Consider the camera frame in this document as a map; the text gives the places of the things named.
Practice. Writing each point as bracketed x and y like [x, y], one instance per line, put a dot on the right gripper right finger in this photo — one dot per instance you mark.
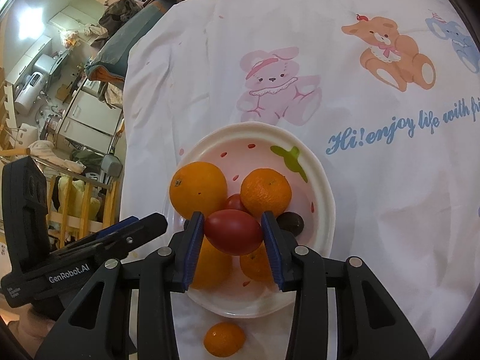
[297, 268]

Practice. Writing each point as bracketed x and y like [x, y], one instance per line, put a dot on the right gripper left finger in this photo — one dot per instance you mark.
[168, 270]

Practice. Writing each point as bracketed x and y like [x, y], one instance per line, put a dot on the small orange tangerine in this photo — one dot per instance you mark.
[255, 265]

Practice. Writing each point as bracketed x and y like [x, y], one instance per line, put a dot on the orange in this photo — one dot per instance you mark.
[198, 186]
[213, 267]

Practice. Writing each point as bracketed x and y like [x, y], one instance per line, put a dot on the dark grape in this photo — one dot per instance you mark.
[291, 222]

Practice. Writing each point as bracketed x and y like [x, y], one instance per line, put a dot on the red cherry tomato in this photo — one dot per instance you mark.
[233, 232]
[234, 202]

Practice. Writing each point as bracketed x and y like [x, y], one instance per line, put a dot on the large orange mandarin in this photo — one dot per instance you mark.
[265, 189]

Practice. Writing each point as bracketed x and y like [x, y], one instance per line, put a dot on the person's left hand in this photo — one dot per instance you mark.
[30, 329]

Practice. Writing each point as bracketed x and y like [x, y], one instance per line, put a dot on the wooden rack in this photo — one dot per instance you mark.
[77, 206]

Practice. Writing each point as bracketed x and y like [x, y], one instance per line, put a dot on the pink strawberry pattern bowl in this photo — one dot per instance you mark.
[238, 150]

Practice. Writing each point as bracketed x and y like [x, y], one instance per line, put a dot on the white kitchen cabinet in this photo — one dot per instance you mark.
[90, 122]

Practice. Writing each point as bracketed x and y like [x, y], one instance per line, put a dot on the pile of clothes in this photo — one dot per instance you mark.
[124, 23]

